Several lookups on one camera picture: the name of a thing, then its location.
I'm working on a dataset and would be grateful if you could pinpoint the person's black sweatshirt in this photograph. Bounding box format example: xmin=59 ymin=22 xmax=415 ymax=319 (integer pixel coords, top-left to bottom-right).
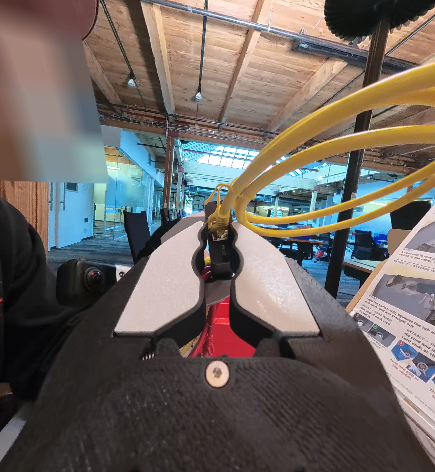
xmin=0 ymin=182 xmax=94 ymax=456

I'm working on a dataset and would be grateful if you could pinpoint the black ethernet splitter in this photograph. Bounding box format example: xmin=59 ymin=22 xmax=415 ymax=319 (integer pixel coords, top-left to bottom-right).
xmin=204 ymin=201 xmax=242 ymax=279

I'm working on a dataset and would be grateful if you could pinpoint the silver ceiling pipe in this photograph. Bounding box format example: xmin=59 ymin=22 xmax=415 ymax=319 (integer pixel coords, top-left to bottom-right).
xmin=144 ymin=0 xmax=303 ymax=39

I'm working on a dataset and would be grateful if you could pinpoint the black ceiling light bar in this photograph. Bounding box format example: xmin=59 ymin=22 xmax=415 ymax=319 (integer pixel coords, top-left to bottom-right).
xmin=293 ymin=40 xmax=419 ymax=74

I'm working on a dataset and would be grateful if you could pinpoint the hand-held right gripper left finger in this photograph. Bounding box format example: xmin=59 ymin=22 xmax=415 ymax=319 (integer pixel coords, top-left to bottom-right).
xmin=113 ymin=221 xmax=208 ymax=348

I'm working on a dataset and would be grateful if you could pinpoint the red plastic bin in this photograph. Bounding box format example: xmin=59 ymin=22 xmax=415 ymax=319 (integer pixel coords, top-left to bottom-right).
xmin=212 ymin=299 xmax=258 ymax=357

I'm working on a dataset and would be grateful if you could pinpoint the red ethernet cable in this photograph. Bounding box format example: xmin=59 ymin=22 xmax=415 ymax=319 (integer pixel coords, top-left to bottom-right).
xmin=187 ymin=264 xmax=219 ymax=358

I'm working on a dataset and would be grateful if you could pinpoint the black monitor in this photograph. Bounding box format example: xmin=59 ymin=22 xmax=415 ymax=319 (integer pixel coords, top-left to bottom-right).
xmin=390 ymin=199 xmax=434 ymax=232

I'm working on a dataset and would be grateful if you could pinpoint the yellow ethernet cable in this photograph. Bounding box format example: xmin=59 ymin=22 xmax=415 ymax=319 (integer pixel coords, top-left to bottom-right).
xmin=207 ymin=59 xmax=435 ymax=238

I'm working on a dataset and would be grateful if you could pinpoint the black office chair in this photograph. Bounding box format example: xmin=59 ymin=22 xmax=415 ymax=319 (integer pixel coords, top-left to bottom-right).
xmin=351 ymin=229 xmax=388 ymax=261
xmin=123 ymin=210 xmax=152 ymax=265

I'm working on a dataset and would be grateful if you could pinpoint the printed instruction board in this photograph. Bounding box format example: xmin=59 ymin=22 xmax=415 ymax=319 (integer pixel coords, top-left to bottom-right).
xmin=346 ymin=184 xmax=435 ymax=472

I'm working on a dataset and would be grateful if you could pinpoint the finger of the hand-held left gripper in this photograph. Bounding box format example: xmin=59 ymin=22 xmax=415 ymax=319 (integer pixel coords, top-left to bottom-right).
xmin=178 ymin=211 xmax=208 ymax=227
xmin=204 ymin=278 xmax=233 ymax=307

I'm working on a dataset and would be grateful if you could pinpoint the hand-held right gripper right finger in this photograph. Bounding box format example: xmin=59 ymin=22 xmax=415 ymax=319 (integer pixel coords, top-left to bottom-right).
xmin=229 ymin=221 xmax=320 ymax=348

